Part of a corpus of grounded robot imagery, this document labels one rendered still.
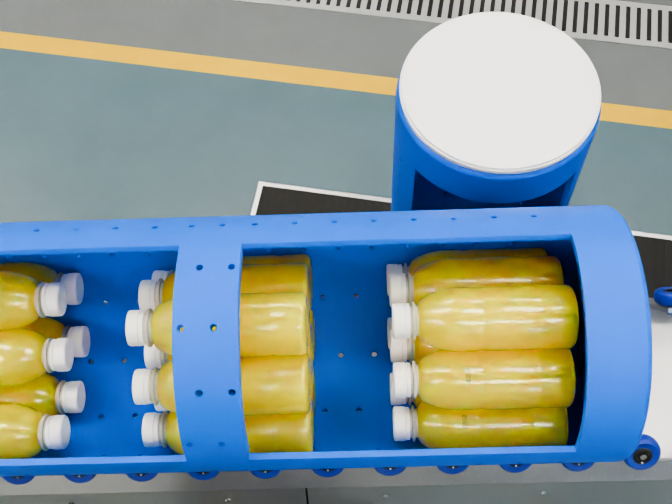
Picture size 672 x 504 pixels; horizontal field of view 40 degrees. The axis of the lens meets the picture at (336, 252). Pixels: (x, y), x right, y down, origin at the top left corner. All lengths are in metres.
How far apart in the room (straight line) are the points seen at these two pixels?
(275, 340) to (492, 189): 0.43
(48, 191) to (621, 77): 1.60
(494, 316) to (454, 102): 0.41
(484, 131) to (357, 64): 1.43
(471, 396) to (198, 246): 0.33
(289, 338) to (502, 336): 0.22
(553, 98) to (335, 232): 0.46
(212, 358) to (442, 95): 0.55
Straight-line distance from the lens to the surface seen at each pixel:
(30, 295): 1.09
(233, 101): 2.61
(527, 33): 1.38
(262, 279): 1.02
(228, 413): 0.93
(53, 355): 1.11
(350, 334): 1.18
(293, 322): 0.96
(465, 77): 1.31
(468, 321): 0.96
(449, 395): 0.99
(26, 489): 1.24
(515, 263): 1.04
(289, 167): 2.47
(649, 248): 2.26
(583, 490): 1.24
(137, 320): 1.00
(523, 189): 1.27
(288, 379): 0.99
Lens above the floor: 2.05
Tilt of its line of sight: 62 degrees down
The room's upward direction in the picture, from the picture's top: 4 degrees counter-clockwise
